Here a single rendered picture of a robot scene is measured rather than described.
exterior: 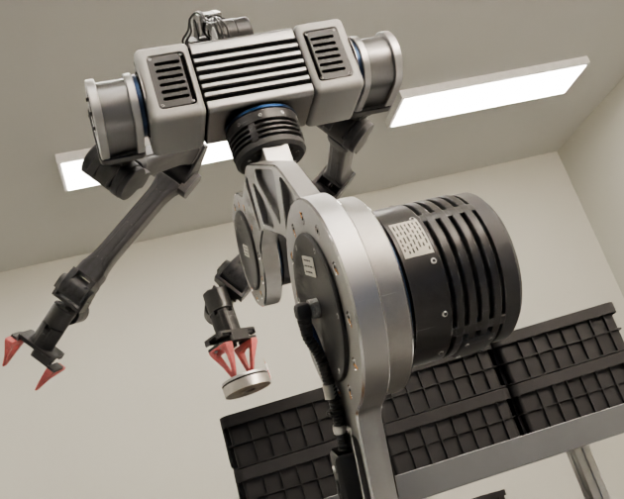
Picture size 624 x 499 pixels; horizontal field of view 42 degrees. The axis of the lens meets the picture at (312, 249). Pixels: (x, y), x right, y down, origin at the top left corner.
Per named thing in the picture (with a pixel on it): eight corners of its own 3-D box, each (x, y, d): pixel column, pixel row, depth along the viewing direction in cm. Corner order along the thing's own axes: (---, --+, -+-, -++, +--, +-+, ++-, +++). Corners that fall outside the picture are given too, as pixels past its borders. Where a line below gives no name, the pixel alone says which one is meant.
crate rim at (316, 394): (362, 387, 168) (359, 375, 168) (222, 429, 163) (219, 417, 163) (342, 417, 205) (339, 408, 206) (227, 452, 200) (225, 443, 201)
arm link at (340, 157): (330, 157, 216) (360, 179, 215) (298, 196, 213) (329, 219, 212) (338, 91, 172) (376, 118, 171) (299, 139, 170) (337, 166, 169)
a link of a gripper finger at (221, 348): (218, 384, 175) (204, 345, 178) (243, 379, 180) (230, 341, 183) (235, 373, 171) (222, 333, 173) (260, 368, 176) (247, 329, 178)
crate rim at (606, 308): (619, 310, 178) (614, 300, 178) (494, 348, 173) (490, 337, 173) (556, 352, 215) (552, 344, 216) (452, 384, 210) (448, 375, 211)
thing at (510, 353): (637, 351, 175) (615, 303, 178) (512, 390, 170) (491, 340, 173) (570, 387, 212) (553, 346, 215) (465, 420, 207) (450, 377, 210)
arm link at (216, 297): (201, 286, 179) (226, 279, 181) (200, 296, 185) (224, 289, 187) (211, 315, 177) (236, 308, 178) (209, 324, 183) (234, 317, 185)
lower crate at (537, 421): (660, 400, 171) (636, 347, 175) (531, 442, 166) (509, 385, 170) (586, 428, 208) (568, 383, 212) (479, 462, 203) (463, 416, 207)
